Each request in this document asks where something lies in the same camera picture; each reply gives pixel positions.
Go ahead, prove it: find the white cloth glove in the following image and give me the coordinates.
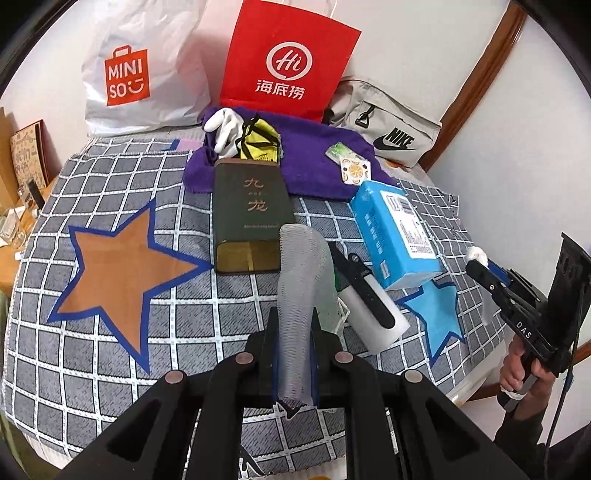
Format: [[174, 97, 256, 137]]
[[204, 108, 252, 161]]

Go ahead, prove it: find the small flower print packet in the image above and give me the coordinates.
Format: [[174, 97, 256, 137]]
[[325, 142, 372, 186]]

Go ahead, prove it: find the wooden bedside table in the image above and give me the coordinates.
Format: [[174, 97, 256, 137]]
[[0, 106, 61, 296]]

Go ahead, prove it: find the grey checked star bedsheet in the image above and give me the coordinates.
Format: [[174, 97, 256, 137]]
[[1, 139, 505, 478]]

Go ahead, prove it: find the grey Nike pouch bag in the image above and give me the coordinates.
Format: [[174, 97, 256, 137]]
[[329, 77, 441, 168]]

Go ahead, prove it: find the dark green tea box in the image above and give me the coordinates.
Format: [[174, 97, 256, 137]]
[[212, 159, 294, 274]]

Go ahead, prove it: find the white Miniso plastic bag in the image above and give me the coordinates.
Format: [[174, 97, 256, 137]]
[[81, 1, 211, 137]]

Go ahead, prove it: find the yellow black pouch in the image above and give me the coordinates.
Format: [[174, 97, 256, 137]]
[[235, 114, 283, 165]]

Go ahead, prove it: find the person right hand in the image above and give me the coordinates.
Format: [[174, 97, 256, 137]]
[[499, 335, 556, 399]]

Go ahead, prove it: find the white lint roller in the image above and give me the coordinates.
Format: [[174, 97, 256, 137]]
[[329, 242, 410, 355]]

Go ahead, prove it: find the blue tissue box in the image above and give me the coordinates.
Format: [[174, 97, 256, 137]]
[[349, 180, 444, 290]]

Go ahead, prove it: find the brown wooden door frame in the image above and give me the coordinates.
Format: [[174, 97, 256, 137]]
[[420, 1, 528, 172]]

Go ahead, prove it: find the patterned brown book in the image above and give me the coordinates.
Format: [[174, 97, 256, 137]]
[[10, 120, 50, 189]]

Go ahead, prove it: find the purple towel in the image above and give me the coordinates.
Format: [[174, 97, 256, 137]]
[[182, 107, 398, 201]]

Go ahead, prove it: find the red Haidilao paper bag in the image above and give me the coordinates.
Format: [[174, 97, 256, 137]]
[[221, 1, 361, 121]]

